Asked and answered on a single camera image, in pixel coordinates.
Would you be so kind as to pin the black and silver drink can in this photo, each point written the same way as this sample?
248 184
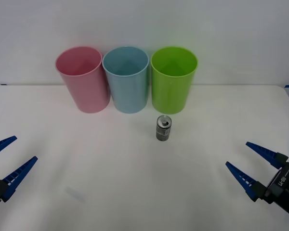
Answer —
162 132

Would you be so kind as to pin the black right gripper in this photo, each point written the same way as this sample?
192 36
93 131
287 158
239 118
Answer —
283 183

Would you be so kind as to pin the pink plastic bin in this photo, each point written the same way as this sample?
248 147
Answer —
86 91

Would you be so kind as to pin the green plastic bin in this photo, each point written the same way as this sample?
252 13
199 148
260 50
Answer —
169 93

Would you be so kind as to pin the pale blue plastic bin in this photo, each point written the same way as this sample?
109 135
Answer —
128 93

